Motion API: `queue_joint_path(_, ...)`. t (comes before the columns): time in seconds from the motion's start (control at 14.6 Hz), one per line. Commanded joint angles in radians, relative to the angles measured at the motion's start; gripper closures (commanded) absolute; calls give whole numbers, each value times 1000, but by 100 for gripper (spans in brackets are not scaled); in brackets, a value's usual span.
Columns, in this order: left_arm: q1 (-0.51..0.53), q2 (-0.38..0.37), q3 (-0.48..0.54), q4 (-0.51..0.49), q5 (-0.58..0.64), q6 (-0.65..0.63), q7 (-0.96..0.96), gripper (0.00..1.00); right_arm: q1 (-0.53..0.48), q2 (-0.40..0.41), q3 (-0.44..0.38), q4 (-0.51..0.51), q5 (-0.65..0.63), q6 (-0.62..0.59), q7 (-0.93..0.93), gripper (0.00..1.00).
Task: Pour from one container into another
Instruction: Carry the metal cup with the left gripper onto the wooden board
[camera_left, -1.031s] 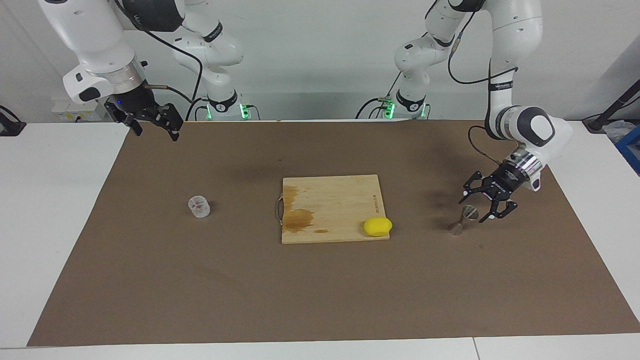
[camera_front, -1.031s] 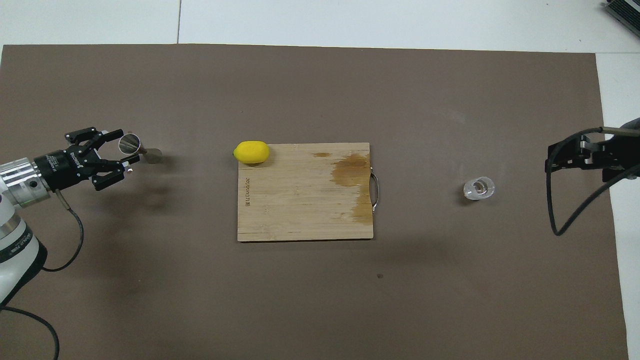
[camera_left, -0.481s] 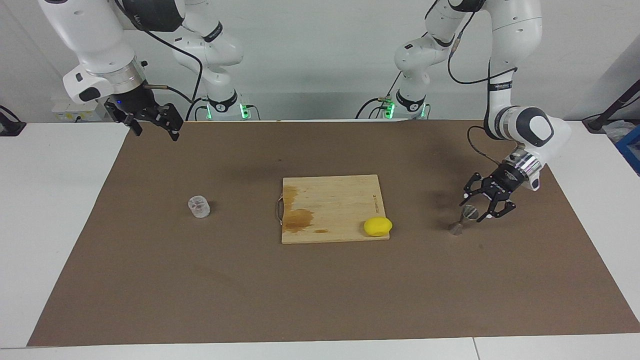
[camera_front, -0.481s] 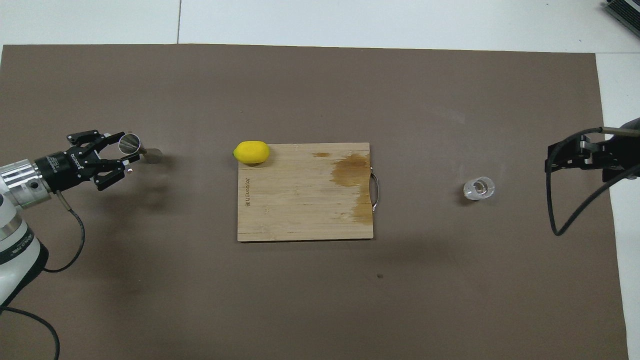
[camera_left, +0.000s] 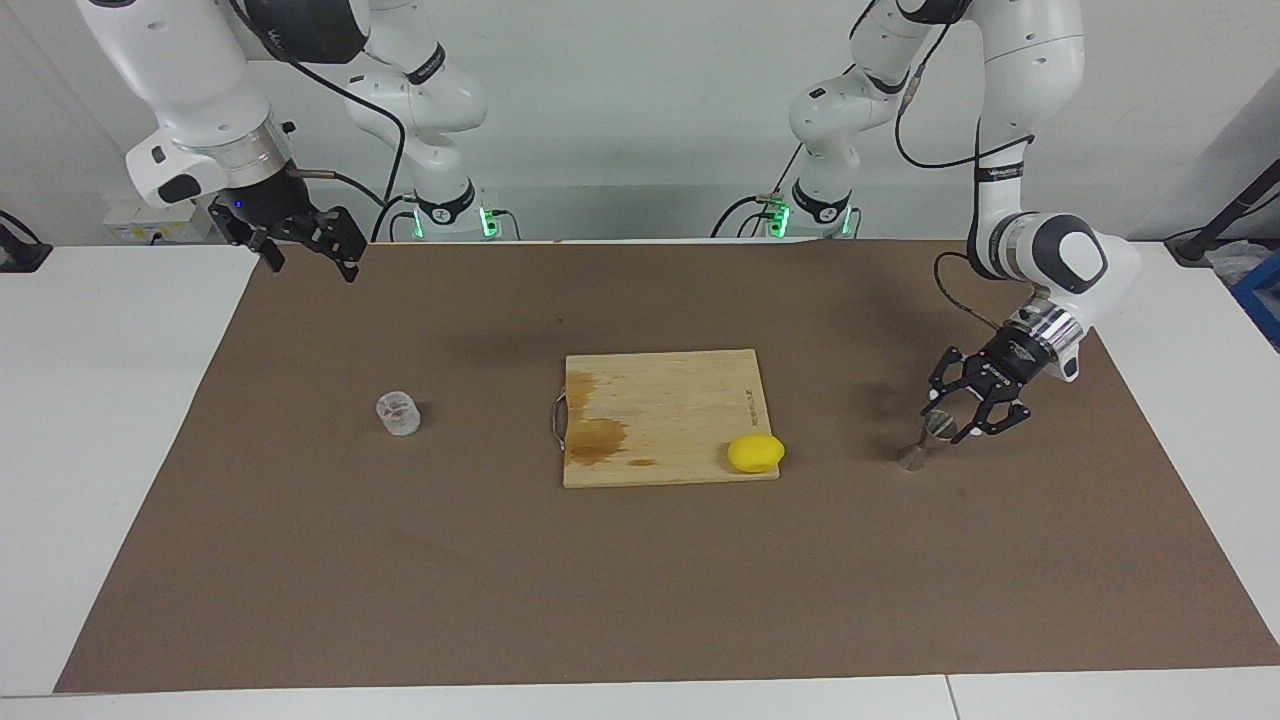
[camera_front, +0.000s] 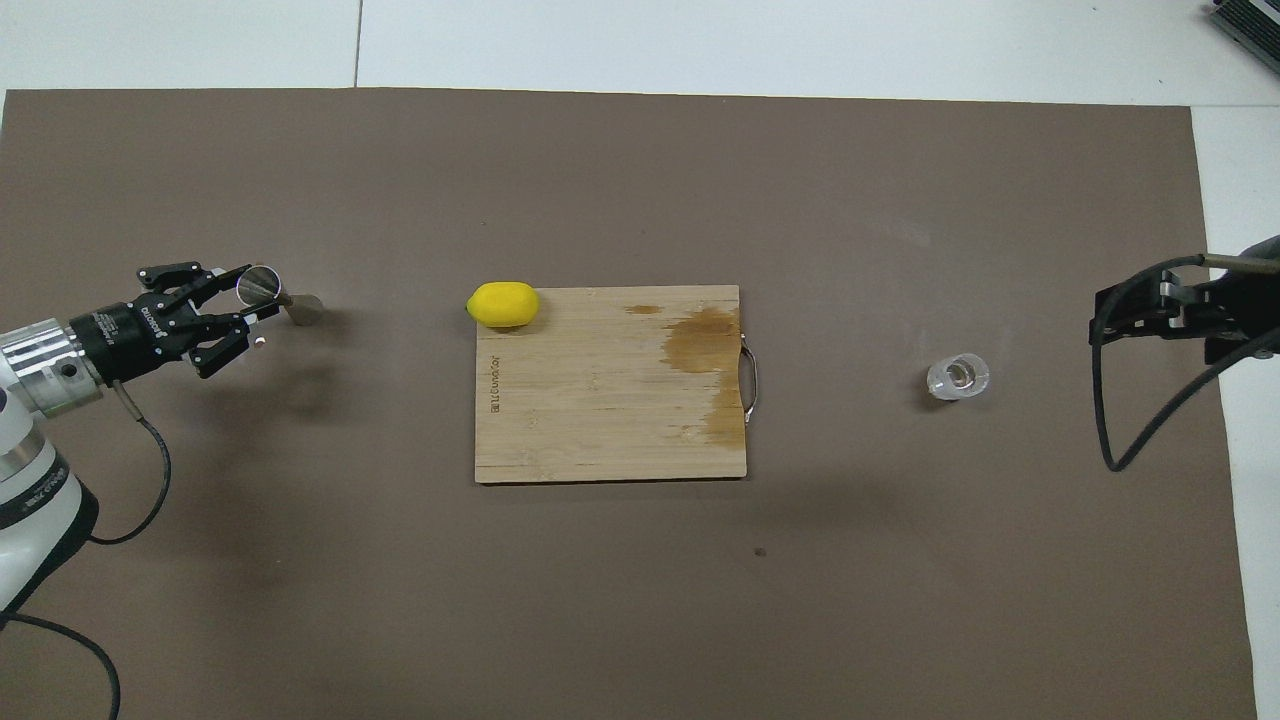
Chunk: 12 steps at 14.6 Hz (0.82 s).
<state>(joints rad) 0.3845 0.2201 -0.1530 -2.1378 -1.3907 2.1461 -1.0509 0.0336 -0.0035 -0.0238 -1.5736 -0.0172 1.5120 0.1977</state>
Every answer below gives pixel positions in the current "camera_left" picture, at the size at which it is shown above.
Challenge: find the yellow lemon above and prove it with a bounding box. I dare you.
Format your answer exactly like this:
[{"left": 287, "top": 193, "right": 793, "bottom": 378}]
[{"left": 727, "top": 433, "right": 786, "bottom": 474}]

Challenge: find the black left base cable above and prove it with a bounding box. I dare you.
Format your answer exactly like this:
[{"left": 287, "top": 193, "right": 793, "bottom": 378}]
[{"left": 710, "top": 148, "right": 809, "bottom": 239}]

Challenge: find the clear plastic bag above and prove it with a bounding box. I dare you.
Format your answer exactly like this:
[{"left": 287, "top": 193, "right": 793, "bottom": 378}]
[{"left": 1205, "top": 240, "right": 1266, "bottom": 286}]

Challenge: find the steel jigger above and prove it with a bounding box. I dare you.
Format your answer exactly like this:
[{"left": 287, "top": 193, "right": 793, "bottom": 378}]
[{"left": 897, "top": 412, "right": 958, "bottom": 472}]

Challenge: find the black right base cable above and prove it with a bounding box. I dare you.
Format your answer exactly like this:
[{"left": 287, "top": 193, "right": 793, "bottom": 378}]
[{"left": 370, "top": 195, "right": 421, "bottom": 243}]

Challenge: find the black base cable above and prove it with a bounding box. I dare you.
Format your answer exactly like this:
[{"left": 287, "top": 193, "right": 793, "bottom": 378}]
[
  {"left": 370, "top": 195, "right": 421, "bottom": 243},
  {"left": 710, "top": 148, "right": 809, "bottom": 239}
]

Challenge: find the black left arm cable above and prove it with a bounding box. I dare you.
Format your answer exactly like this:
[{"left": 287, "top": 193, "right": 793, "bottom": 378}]
[{"left": 893, "top": 0, "right": 1036, "bottom": 336}]

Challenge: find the blue crate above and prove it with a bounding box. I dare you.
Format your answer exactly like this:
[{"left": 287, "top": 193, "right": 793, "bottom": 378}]
[{"left": 1232, "top": 250, "right": 1280, "bottom": 351}]

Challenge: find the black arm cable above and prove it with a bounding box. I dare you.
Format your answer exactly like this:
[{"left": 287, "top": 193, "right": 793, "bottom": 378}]
[
  {"left": 228, "top": 0, "right": 411, "bottom": 243},
  {"left": 893, "top": 0, "right": 1036, "bottom": 336}
]

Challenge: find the black clamp mount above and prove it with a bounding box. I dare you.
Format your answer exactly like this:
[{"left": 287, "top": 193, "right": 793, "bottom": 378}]
[{"left": 0, "top": 210, "right": 51, "bottom": 273}]

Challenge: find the wooden cutting board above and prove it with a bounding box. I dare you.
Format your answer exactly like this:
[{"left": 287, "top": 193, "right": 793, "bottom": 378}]
[{"left": 553, "top": 349, "right": 781, "bottom": 489}]

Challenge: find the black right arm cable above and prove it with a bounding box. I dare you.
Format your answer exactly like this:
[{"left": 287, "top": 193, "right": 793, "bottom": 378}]
[{"left": 228, "top": 0, "right": 411, "bottom": 243}]

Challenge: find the white power strip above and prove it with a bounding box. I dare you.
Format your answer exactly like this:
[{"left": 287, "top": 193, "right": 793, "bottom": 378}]
[{"left": 103, "top": 200, "right": 216, "bottom": 244}]

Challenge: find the brown table mat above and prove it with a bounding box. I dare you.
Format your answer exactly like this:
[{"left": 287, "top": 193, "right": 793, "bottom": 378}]
[{"left": 55, "top": 240, "right": 1280, "bottom": 693}]

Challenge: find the clear glass cup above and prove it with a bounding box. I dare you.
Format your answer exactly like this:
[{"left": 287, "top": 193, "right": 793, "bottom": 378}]
[{"left": 376, "top": 390, "right": 421, "bottom": 437}]

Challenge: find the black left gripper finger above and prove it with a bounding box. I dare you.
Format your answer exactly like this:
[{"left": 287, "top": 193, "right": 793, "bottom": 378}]
[
  {"left": 922, "top": 347, "right": 963, "bottom": 413},
  {"left": 952, "top": 400, "right": 1033, "bottom": 443}
]

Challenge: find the black stand pole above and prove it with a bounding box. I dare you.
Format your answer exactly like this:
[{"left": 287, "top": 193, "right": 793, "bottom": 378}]
[{"left": 1165, "top": 160, "right": 1280, "bottom": 266}]

